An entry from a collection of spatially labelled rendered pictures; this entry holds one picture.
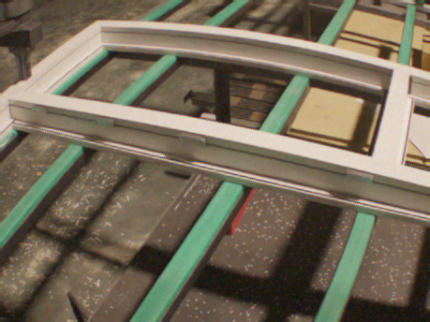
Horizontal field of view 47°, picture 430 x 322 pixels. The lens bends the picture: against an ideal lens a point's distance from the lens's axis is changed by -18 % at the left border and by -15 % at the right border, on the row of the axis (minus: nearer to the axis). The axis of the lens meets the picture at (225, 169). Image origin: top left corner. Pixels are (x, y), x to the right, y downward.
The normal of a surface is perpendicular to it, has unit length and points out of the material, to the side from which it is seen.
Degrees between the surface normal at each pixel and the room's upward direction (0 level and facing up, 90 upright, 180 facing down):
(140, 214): 0
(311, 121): 0
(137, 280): 0
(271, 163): 90
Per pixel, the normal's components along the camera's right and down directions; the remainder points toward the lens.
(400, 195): -0.39, 0.56
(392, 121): -0.03, -0.80
